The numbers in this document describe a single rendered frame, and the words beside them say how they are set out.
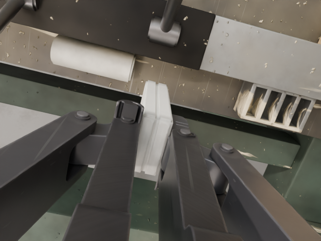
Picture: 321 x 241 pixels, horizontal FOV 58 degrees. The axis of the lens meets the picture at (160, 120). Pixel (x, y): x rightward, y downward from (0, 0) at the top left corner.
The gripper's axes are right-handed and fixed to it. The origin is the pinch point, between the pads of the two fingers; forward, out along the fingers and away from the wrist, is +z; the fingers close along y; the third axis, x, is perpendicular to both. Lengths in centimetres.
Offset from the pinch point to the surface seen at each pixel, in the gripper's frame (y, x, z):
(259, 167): 81, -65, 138
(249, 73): 8.8, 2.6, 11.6
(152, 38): -0.9, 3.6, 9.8
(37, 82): -13.6, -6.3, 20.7
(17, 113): -97, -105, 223
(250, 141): 15.6, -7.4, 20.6
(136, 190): 1.9, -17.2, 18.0
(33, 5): -11.0, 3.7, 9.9
